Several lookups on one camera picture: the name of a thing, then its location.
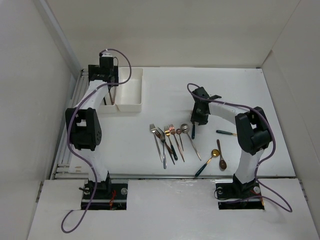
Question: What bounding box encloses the gold spoon green handle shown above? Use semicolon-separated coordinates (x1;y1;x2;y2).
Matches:
191;123;196;140
215;130;237;137
194;149;220;178

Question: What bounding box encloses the copper spoon long handle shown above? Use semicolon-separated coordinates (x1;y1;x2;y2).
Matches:
111;86;117;105

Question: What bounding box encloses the dark bronze spoon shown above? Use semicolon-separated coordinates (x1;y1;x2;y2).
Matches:
216;139;227;171

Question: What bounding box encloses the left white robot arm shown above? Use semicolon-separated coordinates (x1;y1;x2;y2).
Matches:
65;53;119;199

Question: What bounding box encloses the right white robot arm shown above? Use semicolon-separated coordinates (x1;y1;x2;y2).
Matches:
190;85;274;200

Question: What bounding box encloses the small copper spoon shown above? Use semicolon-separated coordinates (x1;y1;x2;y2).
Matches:
176;128;184;151

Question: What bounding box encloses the white divided utensil tray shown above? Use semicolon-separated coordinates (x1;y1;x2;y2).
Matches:
98;67;144;114

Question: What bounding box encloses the rose gold fork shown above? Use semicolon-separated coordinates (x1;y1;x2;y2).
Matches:
169;124;185;162

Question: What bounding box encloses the silver fork lower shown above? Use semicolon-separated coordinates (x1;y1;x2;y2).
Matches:
160;133;167;169

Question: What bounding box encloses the silver fork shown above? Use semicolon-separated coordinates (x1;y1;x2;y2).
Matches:
149;123;163;162
160;133;167;169

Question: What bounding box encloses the silver spoon long handle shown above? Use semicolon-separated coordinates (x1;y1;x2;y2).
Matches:
180;123;202;161

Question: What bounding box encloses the gold fork green handle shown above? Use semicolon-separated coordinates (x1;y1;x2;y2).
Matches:
164;126;178;161

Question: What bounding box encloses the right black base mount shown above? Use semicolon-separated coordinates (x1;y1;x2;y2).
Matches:
215;180;265;210

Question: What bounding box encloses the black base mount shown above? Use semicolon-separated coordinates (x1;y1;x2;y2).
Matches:
215;180;265;210
79;179;128;211

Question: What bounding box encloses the aluminium rail frame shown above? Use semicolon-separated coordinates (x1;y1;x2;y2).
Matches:
47;69;88;180

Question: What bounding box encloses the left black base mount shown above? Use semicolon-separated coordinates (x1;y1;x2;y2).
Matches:
79;179;128;211

